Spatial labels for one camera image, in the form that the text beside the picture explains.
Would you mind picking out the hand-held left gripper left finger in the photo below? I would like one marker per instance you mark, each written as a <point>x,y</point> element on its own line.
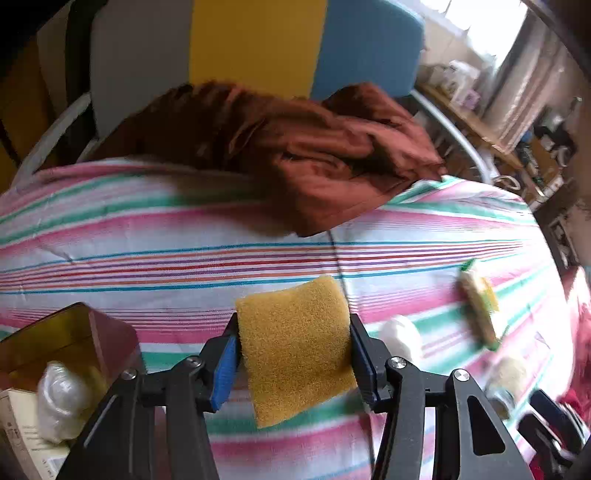
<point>224,374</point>

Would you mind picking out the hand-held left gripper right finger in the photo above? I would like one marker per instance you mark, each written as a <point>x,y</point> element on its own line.
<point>364,369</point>

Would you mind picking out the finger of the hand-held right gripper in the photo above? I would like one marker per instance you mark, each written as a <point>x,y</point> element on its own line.
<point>535,434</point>
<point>554,415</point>

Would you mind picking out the brown storage box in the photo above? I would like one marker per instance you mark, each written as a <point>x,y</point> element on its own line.
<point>69,332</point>

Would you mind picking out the round white flatbread pack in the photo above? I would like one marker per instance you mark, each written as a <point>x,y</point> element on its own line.
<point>401,339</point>

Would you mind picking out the small glass jar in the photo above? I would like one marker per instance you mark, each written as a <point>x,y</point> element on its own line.
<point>508,374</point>

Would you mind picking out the yellow green scrub sponge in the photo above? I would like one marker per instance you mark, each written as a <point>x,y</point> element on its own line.
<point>480,300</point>

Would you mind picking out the striped bedsheet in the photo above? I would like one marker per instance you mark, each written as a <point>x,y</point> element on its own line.
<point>138,258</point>

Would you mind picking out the white plastic bag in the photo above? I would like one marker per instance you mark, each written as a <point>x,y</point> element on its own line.
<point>60,397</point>

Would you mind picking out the cream paper carton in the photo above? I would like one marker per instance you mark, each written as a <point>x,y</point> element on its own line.
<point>23,424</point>

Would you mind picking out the brown cloth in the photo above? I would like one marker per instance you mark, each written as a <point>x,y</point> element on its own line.
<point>300,152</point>

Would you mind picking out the wooden shelf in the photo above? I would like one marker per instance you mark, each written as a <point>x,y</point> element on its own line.
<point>475,124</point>

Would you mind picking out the silver curtain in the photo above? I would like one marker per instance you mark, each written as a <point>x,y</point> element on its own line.
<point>526,83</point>

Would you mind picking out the grey yellow blue headboard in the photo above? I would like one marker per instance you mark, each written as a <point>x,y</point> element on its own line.
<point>254,41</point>

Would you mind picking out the white bed frame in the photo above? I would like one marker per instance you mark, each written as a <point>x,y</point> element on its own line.
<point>457,138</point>

